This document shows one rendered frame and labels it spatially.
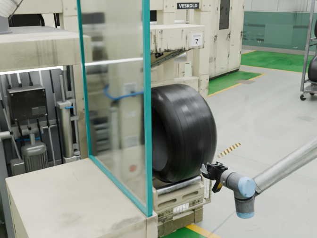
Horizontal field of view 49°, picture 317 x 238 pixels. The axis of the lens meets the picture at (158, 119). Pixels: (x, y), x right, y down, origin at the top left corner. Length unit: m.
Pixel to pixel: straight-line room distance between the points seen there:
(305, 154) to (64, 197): 1.12
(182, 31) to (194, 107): 0.55
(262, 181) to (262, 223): 1.61
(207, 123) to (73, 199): 0.90
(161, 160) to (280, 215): 1.64
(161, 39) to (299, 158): 1.03
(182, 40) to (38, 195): 1.32
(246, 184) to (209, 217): 1.74
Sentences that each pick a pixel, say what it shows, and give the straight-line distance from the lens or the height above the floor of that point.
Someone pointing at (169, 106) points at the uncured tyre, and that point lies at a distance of 1.88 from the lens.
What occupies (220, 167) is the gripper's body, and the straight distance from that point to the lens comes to 1.88.
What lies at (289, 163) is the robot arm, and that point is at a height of 1.19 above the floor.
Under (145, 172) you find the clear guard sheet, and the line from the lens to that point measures 1.13.
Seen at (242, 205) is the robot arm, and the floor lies 1.01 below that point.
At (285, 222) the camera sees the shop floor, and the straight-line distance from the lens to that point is 3.55.
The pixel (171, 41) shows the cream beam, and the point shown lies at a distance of 2.21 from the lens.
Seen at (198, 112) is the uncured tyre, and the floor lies 1.37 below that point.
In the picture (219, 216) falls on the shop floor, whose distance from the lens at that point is 3.47.
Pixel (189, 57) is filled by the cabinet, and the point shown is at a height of 0.86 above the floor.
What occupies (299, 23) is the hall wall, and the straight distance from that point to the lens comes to 13.29.
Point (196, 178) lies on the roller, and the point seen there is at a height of 0.92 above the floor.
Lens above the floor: 1.97
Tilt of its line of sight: 19 degrees down
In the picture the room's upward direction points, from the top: straight up
